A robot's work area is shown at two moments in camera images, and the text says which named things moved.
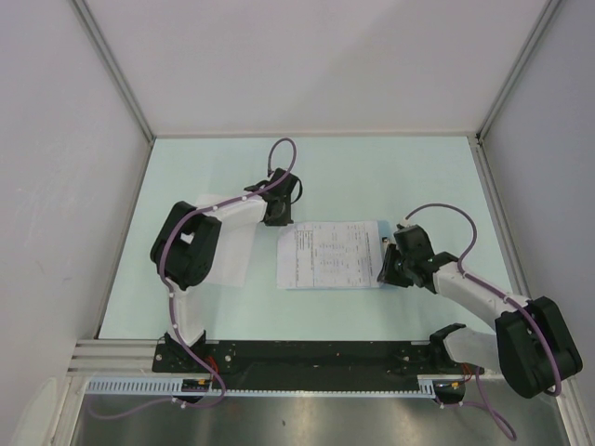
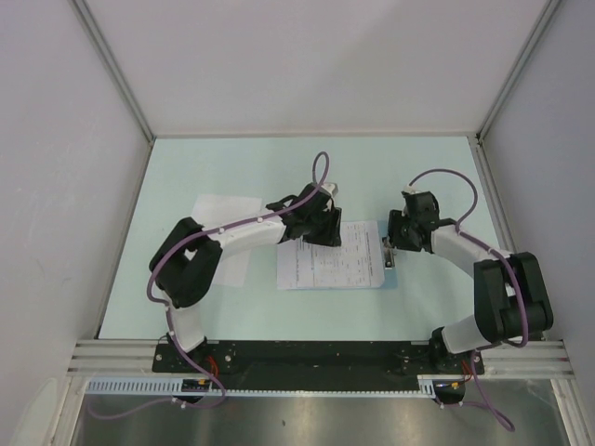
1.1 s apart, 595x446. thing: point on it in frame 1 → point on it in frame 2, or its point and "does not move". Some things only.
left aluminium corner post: [83, 8] does not move
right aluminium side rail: [499, 217] does not move
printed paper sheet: [328, 255] does not move
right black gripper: [387, 274] → [396, 218]
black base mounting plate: [308, 366] does not move
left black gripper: [284, 220] → [330, 236]
